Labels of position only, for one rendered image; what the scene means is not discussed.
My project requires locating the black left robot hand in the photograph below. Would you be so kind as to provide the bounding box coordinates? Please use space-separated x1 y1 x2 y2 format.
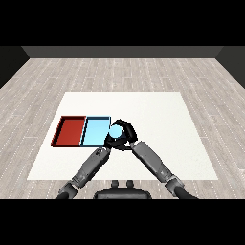
101 134 132 151

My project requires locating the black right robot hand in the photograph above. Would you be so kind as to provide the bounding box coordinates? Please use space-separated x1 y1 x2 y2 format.
109 119 139 149

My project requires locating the light blue shallow open box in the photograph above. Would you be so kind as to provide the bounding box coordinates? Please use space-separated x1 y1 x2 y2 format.
78 116 112 147

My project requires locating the red shallow open box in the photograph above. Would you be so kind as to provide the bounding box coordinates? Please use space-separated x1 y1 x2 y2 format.
50 115 87 148

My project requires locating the dark grey robot body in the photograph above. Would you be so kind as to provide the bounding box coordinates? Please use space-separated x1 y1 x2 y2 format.
93 180 152 200

